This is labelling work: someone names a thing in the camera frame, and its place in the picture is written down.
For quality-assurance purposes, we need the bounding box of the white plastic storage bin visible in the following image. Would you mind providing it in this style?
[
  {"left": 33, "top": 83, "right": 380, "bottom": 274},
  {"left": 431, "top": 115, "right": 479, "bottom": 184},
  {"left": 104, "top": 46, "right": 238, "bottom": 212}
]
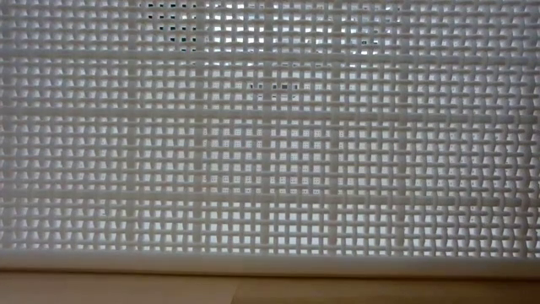
[{"left": 0, "top": 0, "right": 540, "bottom": 280}]

